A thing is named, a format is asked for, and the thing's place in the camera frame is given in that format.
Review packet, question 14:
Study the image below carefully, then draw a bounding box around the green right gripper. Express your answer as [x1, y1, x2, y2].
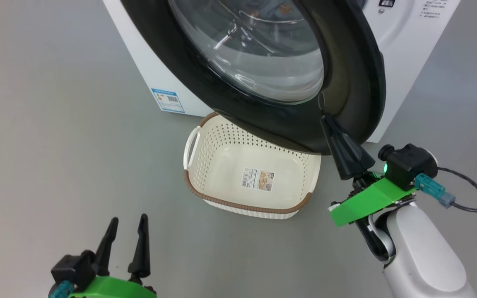
[320, 115, 416, 227]

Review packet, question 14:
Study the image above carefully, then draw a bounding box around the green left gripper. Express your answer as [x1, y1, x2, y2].
[69, 214, 157, 298]

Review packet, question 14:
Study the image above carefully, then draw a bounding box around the black round glass washer door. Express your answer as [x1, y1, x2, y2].
[120, 0, 387, 156]

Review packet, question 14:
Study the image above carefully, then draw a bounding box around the white front-load washing machine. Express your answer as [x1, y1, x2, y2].
[103, 0, 463, 143]

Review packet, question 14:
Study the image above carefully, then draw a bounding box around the basket product label sticker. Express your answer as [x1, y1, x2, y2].
[242, 167, 274, 192]

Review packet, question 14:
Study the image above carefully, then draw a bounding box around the white perforated laundry basket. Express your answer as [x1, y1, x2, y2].
[183, 112, 322, 220]

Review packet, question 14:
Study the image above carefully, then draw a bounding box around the blue energy label sticker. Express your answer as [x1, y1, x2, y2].
[152, 88, 185, 113]

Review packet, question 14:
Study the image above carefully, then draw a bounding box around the small printed text label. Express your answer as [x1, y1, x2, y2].
[420, 0, 450, 19]

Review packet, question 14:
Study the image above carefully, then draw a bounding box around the teal left camera connector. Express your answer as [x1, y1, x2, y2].
[50, 281, 74, 298]

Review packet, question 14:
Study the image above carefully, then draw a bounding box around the teal camera connector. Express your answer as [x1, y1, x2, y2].
[50, 281, 74, 298]
[414, 173, 456, 208]

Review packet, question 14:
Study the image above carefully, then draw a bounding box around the teal right camera connector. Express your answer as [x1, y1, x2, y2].
[414, 173, 456, 208]

